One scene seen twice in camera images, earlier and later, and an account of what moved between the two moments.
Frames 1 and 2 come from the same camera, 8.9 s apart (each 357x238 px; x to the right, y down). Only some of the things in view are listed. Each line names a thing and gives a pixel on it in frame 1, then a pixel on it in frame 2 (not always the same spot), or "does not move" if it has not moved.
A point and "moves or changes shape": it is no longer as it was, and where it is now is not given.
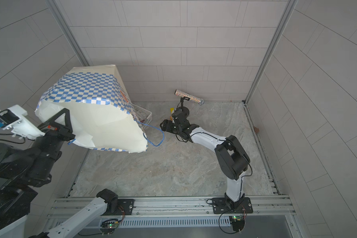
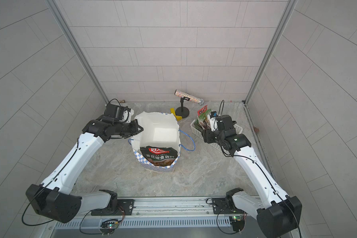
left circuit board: [108, 225] does not move
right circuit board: [238, 222] does not move
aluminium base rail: [63, 208] does not move
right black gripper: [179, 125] -> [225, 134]
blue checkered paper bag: [103, 115] -> [159, 129]
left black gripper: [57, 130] -> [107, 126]
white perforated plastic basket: [143, 117] moves or changes shape
